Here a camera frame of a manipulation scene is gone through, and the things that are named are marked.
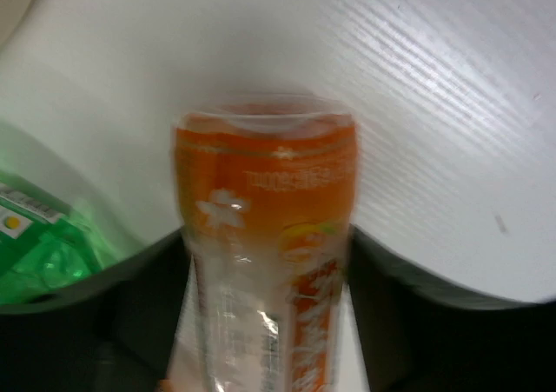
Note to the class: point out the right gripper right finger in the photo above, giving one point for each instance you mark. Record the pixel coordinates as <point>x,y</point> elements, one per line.
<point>420,332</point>

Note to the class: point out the orange bottle white label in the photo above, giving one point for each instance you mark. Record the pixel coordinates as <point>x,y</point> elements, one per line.
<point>266,187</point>

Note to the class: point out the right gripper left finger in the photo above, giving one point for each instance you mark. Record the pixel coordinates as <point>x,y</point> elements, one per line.
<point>113,331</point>

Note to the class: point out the green plastic bottle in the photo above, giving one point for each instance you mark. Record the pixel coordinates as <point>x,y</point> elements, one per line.
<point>56,228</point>

